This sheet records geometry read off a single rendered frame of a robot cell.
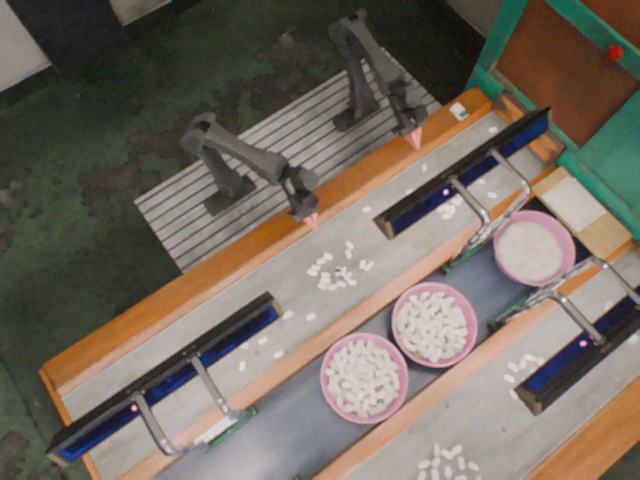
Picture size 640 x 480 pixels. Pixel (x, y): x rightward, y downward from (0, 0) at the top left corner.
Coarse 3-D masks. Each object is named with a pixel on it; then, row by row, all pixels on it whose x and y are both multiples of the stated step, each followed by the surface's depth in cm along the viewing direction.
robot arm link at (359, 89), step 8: (352, 16) 160; (344, 40) 161; (344, 48) 163; (352, 48) 164; (344, 56) 168; (352, 56) 166; (352, 64) 168; (360, 64) 169; (352, 72) 170; (360, 72) 170; (352, 80) 172; (360, 80) 172; (352, 88) 175; (360, 88) 174; (368, 88) 175; (352, 96) 178; (360, 96) 175; (368, 96) 176; (360, 104) 176; (368, 104) 179
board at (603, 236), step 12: (552, 180) 169; (540, 192) 167; (588, 192) 167; (600, 204) 165; (612, 216) 164; (588, 228) 162; (600, 228) 162; (612, 228) 162; (624, 228) 162; (588, 240) 161; (600, 240) 161; (612, 240) 161; (624, 240) 161; (600, 252) 159; (612, 252) 159
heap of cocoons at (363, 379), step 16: (336, 352) 152; (352, 352) 151; (368, 352) 151; (384, 352) 151; (336, 368) 151; (352, 368) 150; (368, 368) 150; (384, 368) 150; (336, 384) 149; (352, 384) 150; (368, 384) 148; (384, 384) 150; (336, 400) 148; (352, 400) 147; (368, 400) 146; (384, 400) 147
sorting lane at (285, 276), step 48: (480, 144) 178; (384, 192) 171; (480, 192) 171; (336, 240) 165; (384, 240) 165; (432, 240) 165; (240, 288) 159; (288, 288) 159; (192, 336) 154; (288, 336) 153; (96, 384) 148; (192, 384) 148; (240, 384) 148; (144, 432) 144
